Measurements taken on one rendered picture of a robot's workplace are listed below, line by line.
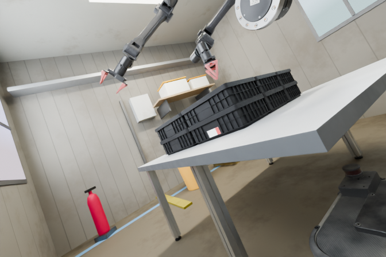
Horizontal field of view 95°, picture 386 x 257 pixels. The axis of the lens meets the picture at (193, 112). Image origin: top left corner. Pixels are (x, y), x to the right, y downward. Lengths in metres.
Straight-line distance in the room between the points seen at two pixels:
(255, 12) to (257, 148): 0.55
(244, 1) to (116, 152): 3.07
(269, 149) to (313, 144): 0.09
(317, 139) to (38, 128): 3.54
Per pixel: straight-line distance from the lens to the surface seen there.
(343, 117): 0.45
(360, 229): 0.91
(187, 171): 2.80
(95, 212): 3.01
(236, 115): 0.85
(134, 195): 3.48
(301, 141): 0.37
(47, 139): 3.55
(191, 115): 1.05
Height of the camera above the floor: 0.78
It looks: 6 degrees up
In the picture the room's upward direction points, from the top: 24 degrees counter-clockwise
